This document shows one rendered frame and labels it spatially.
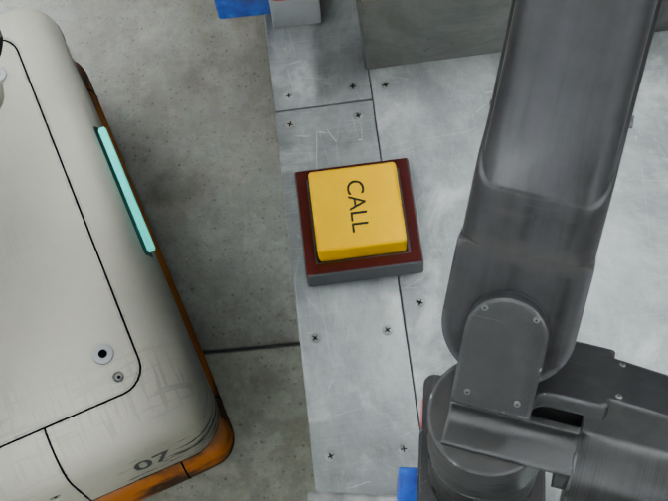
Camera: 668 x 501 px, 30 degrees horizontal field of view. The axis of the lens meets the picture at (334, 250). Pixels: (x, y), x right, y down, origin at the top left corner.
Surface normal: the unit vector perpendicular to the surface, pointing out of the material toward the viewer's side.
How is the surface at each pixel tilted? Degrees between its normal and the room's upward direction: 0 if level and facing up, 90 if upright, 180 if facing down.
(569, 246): 49
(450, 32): 90
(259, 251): 0
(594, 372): 40
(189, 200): 0
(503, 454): 1
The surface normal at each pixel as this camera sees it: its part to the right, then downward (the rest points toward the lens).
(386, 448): -0.06, -0.39
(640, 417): -0.26, 0.45
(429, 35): 0.11, 0.91
